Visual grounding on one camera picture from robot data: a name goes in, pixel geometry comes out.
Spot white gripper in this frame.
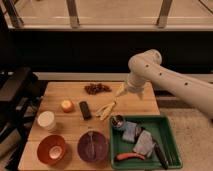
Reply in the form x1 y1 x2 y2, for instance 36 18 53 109
115 75 146 100

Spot blue sponge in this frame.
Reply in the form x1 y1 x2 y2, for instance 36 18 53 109
122 121 142 143

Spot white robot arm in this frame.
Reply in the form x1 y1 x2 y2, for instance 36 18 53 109
116 49 213 120

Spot purple bowl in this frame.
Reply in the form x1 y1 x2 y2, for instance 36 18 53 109
77 131 109 163

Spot red bowl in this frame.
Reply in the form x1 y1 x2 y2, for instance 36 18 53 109
37 135 67 165

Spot small metal can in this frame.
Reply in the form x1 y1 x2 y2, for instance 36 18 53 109
111 115 125 131

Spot dark red grapes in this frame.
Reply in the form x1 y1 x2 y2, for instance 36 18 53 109
84 83 111 95

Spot black rectangular bar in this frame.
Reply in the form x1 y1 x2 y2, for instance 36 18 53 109
79 101 92 120

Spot green plastic tray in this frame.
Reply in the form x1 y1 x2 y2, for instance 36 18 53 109
109 115 182 170

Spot grey cloth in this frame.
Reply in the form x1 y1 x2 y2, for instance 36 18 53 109
133 130 155 157

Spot metal fork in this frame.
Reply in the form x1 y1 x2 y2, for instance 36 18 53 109
88 131 95 159

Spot red carrot toy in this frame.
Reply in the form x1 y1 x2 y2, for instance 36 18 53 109
114 152 146 161

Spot orange apple toy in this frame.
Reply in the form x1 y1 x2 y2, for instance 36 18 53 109
61 100 74 113

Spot wooden cutting board table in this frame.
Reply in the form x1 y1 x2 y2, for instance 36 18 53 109
18 81 161 171

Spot white cup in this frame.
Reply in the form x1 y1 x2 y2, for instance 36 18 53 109
37 111 56 131

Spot black chair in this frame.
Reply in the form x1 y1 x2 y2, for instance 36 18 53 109
0 66 43 161

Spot black handled knife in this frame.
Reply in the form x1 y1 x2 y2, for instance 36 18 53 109
154 141 168 170

